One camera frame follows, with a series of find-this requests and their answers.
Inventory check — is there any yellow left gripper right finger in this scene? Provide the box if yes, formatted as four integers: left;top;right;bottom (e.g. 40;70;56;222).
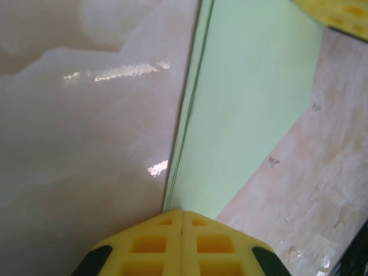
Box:
181;210;291;276

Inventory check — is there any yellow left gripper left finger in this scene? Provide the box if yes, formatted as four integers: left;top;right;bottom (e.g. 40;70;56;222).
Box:
73;209;184;276

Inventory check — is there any light green paper sheet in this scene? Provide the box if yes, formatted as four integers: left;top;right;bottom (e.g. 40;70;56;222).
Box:
162;0;327;221

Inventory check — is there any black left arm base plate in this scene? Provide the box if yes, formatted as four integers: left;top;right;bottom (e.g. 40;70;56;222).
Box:
330;218;368;276

